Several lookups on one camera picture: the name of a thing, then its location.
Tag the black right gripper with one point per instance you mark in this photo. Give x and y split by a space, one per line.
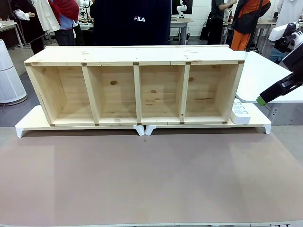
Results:
297 80

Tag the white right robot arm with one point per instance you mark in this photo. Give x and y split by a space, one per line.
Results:
296 60

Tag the white curved-edge table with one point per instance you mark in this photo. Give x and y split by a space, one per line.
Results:
260 71

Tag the wood riser with white legs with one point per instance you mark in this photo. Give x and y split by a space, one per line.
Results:
258 121
30 121

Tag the white multi-socket power strip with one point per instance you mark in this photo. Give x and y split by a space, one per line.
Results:
241 117

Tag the person in orange and black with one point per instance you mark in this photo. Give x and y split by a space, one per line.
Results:
246 21

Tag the person in black clothes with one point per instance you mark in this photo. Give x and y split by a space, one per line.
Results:
217 21

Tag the grey background work table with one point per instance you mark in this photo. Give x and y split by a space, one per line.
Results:
181 22

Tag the four-compartment pine wood shelf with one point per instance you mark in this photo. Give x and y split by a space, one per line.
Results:
142 55

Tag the person in dark FILA clothing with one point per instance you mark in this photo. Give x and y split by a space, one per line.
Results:
132 30

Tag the figure with red shawl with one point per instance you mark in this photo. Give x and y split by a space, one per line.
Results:
66 14

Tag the hanging white coat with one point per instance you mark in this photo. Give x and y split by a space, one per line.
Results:
48 16

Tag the mannequin in dark robe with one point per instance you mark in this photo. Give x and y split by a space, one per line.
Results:
28 26

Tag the white perforated air purifier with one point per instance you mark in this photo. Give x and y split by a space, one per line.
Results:
9 78

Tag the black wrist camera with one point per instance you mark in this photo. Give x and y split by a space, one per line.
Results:
287 35

